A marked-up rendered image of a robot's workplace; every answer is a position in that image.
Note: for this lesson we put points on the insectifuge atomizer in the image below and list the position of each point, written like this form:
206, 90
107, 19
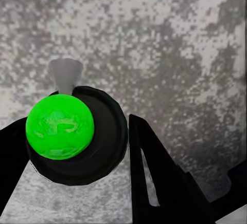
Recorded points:
77, 135

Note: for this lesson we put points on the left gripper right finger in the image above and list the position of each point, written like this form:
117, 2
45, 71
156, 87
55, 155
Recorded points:
179, 203

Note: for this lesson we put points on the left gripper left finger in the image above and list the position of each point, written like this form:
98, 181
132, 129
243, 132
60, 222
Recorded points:
13, 158

